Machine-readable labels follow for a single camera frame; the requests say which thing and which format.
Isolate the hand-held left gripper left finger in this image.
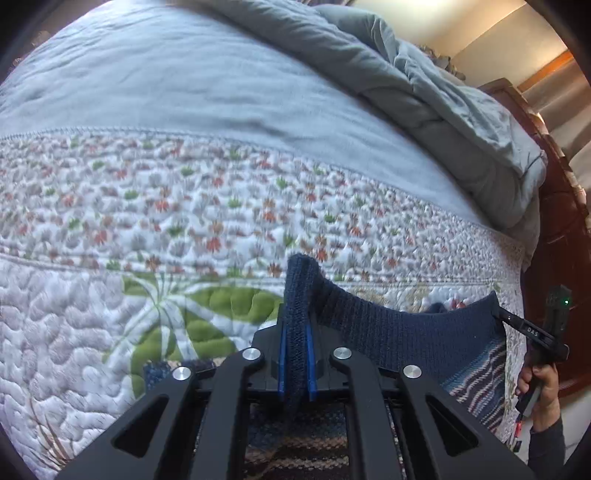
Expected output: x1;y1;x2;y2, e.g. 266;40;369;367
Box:
55;318;290;480

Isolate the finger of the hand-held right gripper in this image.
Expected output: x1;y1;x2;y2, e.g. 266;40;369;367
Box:
493;306;525;329

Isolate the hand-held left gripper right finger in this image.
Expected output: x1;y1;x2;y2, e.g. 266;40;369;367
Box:
305;323;536;480

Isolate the blue striped knit sweater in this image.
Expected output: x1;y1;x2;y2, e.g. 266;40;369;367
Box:
143;253;509;480

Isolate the person's right forearm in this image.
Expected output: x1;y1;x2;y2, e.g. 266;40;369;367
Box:
527;408;568;480

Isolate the person's right hand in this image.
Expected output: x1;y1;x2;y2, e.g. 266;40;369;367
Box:
515;353;562;422

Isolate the wooden bed headboard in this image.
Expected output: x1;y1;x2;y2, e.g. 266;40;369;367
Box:
478;78;591;398

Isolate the floral quilted bedspread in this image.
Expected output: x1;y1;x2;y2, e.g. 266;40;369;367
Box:
0;0;529;480

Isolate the beige curtain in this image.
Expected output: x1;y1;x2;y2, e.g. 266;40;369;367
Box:
522;60;591;190

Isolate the grey duvet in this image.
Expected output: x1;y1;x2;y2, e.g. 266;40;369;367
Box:
217;0;549;273

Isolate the patterned cloth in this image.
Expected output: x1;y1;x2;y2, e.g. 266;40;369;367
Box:
420;44;467;81

